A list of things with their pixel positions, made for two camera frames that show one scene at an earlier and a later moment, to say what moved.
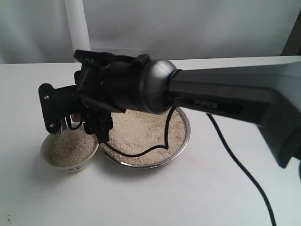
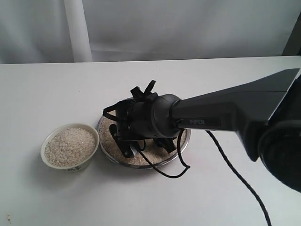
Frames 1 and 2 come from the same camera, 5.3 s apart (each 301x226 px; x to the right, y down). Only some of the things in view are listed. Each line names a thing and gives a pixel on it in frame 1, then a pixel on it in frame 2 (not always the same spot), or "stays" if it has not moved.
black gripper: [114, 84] -> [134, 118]
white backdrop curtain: [37, 31] stays
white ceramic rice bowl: [70, 151] stays
